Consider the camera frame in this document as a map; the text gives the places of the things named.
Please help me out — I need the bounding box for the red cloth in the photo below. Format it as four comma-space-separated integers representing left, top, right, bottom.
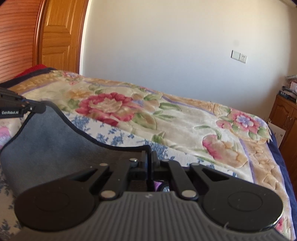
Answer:
13, 64, 48, 79

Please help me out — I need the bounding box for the white cardboard box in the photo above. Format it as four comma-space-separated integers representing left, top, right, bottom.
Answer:
265, 118, 286, 149

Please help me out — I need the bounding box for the floral plush blanket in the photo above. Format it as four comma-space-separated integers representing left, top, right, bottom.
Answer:
9, 70, 293, 241

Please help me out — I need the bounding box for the wooden door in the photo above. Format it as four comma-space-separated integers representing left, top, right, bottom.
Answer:
38, 0, 90, 75

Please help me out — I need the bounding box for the wooden cabinet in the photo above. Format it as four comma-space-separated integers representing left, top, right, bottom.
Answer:
268, 94, 297, 168

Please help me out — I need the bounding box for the blue floral white sheet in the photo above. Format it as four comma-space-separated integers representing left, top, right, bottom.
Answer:
0, 113, 232, 241

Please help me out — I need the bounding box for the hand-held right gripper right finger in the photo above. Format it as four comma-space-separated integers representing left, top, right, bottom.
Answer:
151, 150, 231, 201

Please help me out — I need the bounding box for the stack of books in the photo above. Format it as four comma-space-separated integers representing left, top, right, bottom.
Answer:
281, 74, 297, 104

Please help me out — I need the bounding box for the louvered wooden panel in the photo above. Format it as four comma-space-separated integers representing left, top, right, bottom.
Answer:
0, 0, 45, 83

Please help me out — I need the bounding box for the grey towel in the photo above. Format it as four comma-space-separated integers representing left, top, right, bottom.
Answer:
0, 101, 235, 200

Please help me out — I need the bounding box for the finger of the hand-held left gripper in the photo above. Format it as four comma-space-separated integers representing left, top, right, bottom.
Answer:
0, 87, 47, 114

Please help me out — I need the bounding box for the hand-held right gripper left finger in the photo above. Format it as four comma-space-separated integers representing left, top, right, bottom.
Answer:
67, 150, 149, 201

